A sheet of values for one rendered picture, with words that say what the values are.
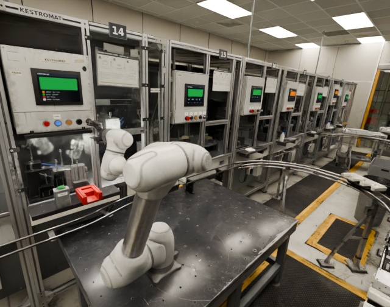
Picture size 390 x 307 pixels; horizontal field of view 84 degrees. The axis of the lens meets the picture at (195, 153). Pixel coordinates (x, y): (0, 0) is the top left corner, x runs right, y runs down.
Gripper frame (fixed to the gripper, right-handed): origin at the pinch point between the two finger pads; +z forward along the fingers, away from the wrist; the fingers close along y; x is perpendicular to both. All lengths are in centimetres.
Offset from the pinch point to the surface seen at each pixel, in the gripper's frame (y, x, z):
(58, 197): -35.4, 29.2, -1.4
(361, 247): -134, -169, -154
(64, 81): 31.3, 8.0, 4.3
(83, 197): -39.0, 17.2, -7.7
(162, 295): -70, 16, -77
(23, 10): 67, 19, 8
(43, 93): 25.6, 20.0, 6.0
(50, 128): 4.7, 20.3, 8.9
